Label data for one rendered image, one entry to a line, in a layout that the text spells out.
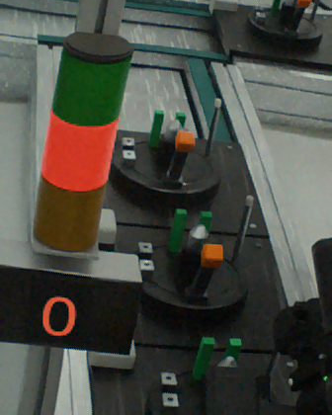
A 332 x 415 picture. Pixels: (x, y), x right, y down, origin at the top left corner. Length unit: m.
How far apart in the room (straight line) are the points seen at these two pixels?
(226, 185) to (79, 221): 0.77
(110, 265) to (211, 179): 0.68
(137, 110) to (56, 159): 1.05
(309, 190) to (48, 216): 1.07
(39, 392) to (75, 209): 0.22
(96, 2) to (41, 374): 0.34
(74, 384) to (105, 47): 0.50
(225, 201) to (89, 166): 0.75
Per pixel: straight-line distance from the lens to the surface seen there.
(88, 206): 0.89
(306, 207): 1.87
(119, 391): 1.24
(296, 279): 1.51
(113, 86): 0.84
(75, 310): 0.93
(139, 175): 1.58
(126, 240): 1.49
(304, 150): 2.04
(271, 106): 2.09
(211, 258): 1.30
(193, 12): 2.28
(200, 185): 1.59
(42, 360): 1.03
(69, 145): 0.86
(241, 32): 2.17
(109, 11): 0.86
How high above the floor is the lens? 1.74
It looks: 29 degrees down
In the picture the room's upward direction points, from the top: 12 degrees clockwise
